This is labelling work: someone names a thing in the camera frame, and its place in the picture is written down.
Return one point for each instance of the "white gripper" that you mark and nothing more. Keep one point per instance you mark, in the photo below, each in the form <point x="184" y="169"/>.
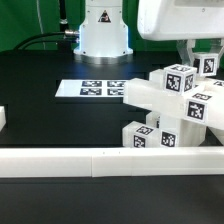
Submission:
<point x="163" y="20"/>

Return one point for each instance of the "small tagged cube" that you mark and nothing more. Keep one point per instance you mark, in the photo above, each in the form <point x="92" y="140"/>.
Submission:
<point x="206" y="63"/>

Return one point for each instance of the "white tagged cube part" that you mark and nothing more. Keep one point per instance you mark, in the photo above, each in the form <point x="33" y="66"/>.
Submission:
<point x="179" y="79"/>

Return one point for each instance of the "white chair back frame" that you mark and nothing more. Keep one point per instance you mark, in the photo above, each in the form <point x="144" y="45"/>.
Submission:
<point x="203" y="105"/>

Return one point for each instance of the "white chair seat panel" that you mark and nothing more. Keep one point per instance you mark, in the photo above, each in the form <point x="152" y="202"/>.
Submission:
<point x="176" y="132"/>

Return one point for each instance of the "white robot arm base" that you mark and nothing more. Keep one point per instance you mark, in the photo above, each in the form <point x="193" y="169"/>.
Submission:
<point x="103" y="35"/>

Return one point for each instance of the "white base tag plate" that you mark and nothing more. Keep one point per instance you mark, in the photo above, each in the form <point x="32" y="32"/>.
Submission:
<point x="90" y="88"/>

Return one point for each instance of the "white fence right rail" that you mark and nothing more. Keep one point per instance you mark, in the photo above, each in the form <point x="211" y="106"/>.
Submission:
<point x="219" y="134"/>

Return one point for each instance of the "white fence wall rail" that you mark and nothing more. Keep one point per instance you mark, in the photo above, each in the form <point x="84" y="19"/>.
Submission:
<point x="109" y="162"/>

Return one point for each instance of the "white fence left rail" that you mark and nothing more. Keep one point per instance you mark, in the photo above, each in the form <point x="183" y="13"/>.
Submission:
<point x="2" y="117"/>

